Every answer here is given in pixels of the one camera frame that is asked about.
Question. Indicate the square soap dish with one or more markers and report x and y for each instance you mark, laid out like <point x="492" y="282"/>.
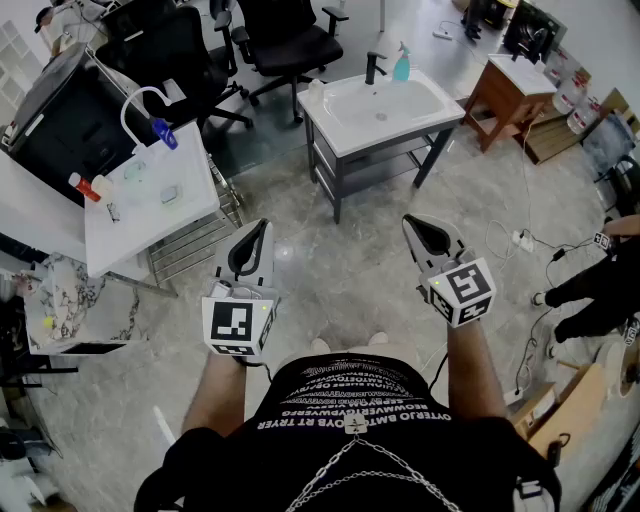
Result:
<point x="170" y="195"/>

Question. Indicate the clear water jug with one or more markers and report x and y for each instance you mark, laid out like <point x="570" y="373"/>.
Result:
<point x="567" y="97"/>
<point x="582" y="117"/>

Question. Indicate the person's right shoe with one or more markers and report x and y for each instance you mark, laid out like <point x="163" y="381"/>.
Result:
<point x="378" y="338"/>

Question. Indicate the person's left shoe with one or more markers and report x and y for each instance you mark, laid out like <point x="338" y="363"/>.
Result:
<point x="320" y="345"/>

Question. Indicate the white power strip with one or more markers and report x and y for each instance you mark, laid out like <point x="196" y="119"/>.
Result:
<point x="442" y="35"/>
<point x="522" y="241"/>

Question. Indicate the person's right forearm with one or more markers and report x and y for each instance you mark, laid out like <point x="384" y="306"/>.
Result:
<point x="475" y="370"/>

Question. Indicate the eyeglasses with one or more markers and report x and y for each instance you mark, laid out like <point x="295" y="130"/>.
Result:
<point x="113" y="212"/>

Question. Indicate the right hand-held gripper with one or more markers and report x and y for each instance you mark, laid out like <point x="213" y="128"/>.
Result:
<point x="465" y="290"/>

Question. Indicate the marble table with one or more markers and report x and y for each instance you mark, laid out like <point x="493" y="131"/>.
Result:
<point x="110" y="315"/>

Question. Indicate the metal rack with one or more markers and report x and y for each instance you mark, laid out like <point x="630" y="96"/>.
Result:
<point x="200" y="245"/>

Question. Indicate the wooden washstand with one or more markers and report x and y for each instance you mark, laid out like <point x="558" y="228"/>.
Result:
<point x="505" y="100"/>

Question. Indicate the teal spray bottle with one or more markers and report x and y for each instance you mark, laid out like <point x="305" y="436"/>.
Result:
<point x="401" y="67"/>

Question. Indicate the green soap dish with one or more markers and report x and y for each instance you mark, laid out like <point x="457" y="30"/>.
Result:
<point x="135" y="171"/>

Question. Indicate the white curved faucet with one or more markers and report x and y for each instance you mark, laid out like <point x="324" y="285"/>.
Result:
<point x="131" y="102"/>

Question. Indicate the white washbasin unit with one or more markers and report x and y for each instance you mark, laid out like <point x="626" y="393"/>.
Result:
<point x="165" y="225"/>

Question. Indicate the black sink faucet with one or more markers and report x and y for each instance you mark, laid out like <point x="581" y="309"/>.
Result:
<point x="372" y="67"/>

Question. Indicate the dark washing machine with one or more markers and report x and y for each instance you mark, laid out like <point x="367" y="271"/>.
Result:
<point x="535" y="30"/>

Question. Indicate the black office chair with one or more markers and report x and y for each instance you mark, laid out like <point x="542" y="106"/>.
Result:
<point x="290" y="45"/>
<point x="170" y="60"/>

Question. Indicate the wooden crate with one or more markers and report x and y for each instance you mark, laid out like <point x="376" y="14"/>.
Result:
<point x="550" y="140"/>

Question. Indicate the person's black printed t-shirt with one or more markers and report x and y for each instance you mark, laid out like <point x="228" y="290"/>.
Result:
<point x="360" y="470"/>

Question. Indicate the red capped white bottle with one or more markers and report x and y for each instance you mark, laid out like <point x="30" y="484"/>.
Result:
<point x="84" y="187"/>

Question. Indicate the white table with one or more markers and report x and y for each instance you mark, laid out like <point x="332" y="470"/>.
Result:
<point x="35" y="215"/>

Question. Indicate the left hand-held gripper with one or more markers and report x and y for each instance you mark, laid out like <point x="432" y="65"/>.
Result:
<point x="235" y="320"/>

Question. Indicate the black stool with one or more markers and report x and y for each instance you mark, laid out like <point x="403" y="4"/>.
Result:
<point x="625" y="185"/>

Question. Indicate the person's light shorts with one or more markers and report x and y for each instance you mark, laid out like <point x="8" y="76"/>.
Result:
<point x="365" y="350"/>

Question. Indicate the black chair far left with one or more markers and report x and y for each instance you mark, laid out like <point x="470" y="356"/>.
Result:
<point x="65" y="125"/>

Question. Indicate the person's shoe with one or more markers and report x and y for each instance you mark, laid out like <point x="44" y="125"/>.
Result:
<point x="378" y="338"/>
<point x="320" y="345"/>

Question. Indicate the person's left forearm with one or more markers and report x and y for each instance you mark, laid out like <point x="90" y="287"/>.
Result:
<point x="215" y="395"/>

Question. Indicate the pale pendant tag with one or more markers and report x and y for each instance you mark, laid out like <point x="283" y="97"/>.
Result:
<point x="356" y="423"/>

